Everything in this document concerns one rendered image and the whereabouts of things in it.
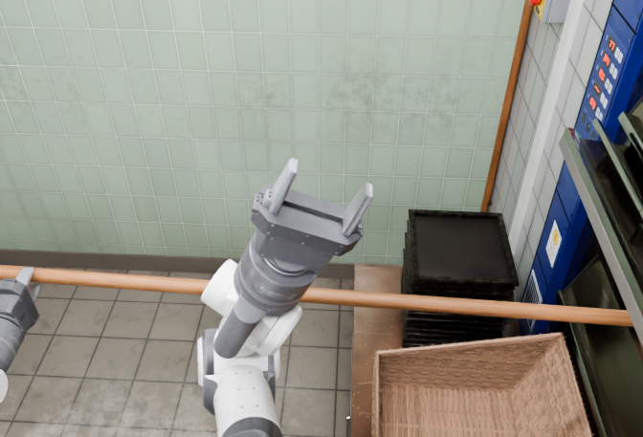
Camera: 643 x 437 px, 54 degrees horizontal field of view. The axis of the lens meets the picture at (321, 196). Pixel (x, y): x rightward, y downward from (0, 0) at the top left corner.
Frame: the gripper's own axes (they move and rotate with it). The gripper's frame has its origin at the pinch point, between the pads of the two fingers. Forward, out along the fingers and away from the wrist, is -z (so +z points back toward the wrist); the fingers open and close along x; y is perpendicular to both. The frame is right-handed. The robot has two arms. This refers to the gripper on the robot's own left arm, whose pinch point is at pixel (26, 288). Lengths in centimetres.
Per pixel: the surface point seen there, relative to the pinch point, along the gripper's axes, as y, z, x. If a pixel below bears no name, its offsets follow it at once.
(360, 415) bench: 69, -15, 61
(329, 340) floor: 56, -84, 119
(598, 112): 118, -43, -20
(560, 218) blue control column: 118, -46, 14
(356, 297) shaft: 66, -2, -1
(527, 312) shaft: 99, -1, -1
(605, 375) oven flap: 120, -4, 22
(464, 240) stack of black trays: 96, -53, 30
